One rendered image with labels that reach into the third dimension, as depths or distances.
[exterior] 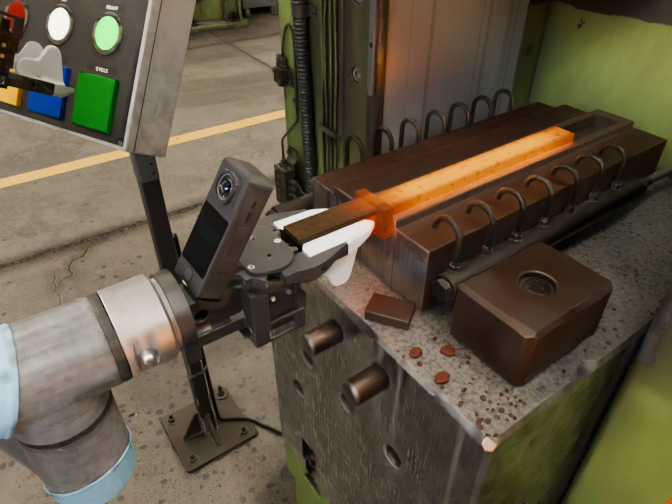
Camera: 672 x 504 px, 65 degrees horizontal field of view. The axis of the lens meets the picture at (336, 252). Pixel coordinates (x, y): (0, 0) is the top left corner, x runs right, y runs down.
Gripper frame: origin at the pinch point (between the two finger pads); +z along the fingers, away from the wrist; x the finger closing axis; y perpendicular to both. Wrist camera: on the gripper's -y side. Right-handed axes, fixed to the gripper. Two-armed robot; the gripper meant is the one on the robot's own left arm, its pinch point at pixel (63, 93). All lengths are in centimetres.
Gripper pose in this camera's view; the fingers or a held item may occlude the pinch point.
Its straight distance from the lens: 81.2
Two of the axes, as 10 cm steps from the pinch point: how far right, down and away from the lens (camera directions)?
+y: 2.5, -9.5, -1.8
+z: 4.3, -0.5, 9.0
